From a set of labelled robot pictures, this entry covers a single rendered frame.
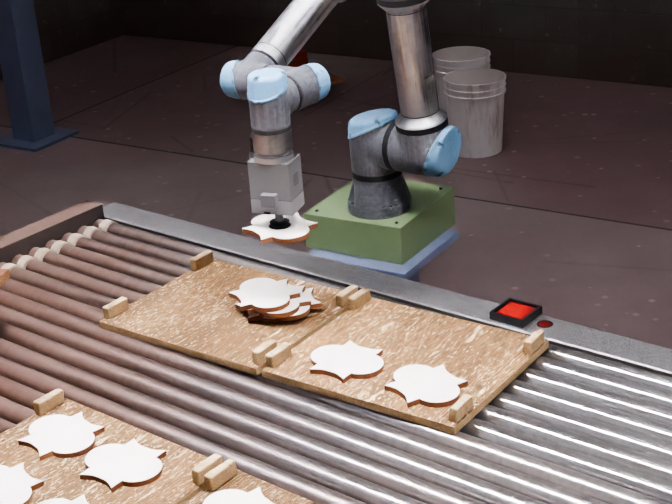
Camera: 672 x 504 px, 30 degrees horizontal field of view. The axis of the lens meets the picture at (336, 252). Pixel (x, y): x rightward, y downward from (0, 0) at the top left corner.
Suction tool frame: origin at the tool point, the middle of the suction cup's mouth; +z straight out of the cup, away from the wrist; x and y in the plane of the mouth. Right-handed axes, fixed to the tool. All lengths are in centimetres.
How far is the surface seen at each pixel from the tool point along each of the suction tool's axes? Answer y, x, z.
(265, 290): -5.1, 1.4, 13.9
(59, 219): -73, 34, 17
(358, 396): 24.0, -26.8, 18.4
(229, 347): -6.1, -15.0, 18.4
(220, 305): -15.5, 1.4, 18.4
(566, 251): 11, 249, 112
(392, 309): 19.6, 7.1, 18.4
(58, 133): -282, 348, 110
